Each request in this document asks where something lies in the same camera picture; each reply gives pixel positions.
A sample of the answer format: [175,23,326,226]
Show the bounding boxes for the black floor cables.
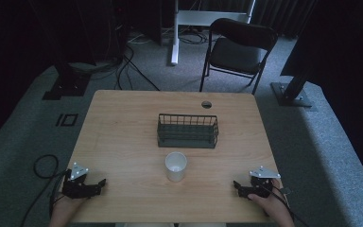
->
[114,44,161,92]

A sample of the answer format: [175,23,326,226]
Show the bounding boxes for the person's left hand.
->
[52,190,88,219]

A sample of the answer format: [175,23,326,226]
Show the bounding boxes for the black folding chair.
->
[199,17,279,96]

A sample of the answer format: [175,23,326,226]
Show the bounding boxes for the black slanted stand with base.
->
[270,67,317,111]

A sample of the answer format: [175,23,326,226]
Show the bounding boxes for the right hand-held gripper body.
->
[248,166,282,200]

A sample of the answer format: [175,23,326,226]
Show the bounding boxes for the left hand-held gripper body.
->
[61,162,93,201]

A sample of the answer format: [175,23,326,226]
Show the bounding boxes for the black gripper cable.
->
[20,153,72,227]
[258,183,311,227]

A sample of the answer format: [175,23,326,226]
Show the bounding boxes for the white cup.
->
[164,151,188,183]

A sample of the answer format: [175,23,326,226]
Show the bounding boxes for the person's right hand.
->
[247,178,287,219]

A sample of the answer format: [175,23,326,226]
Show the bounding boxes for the dark wire basket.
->
[156,113,219,149]

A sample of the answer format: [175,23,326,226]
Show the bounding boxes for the dark curtain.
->
[251,0,318,40]

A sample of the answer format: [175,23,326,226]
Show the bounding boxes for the white desk frame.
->
[169,0,257,66]

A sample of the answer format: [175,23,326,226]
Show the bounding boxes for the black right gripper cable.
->
[258,183,311,227]

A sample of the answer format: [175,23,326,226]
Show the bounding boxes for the black stand with base plate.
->
[42,61,92,101]

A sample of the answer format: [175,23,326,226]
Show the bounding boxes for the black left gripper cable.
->
[20,153,72,227]

